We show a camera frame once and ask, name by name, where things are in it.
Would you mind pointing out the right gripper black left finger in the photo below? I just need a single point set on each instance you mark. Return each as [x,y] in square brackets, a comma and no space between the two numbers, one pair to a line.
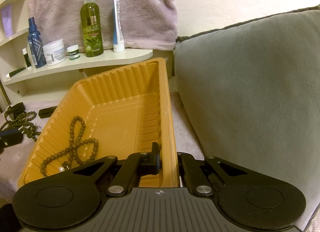
[131,170]

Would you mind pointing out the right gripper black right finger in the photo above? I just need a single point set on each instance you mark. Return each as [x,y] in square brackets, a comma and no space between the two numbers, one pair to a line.
[194,175]

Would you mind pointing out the orange plastic tray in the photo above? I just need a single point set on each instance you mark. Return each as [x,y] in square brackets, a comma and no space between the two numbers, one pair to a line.
[125,109]

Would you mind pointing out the grey cushion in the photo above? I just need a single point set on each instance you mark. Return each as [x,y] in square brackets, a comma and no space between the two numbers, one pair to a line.
[251,93]

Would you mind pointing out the blue white tube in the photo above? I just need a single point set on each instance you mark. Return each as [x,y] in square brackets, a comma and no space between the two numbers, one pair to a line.
[118,39]

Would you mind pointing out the small green white jar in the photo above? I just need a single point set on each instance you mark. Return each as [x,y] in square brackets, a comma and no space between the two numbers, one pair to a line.
[73,52]

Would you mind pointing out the white cream jar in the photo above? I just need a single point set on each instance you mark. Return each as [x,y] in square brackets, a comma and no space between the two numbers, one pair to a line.
[54,52]

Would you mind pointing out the cream corner shelf unit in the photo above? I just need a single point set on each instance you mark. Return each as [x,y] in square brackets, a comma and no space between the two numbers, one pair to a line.
[49,82]

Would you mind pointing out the dark green pencil tube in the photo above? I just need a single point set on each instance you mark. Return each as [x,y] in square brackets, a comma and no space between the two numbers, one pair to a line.
[14,72]

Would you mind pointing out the green olive spray bottle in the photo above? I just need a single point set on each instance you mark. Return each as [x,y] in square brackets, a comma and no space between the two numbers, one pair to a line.
[91,28]

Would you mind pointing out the small black white bottle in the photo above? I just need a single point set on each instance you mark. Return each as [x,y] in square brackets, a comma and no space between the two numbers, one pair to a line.
[26,58]

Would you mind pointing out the mauve fleece towel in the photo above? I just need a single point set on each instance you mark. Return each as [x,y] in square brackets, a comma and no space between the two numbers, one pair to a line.
[145,24]

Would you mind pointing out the blue spray bottle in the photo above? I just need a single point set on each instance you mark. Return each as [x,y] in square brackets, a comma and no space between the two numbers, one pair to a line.
[35,44]

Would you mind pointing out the purple tube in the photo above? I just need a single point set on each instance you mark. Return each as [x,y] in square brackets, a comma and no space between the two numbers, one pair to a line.
[6,14]

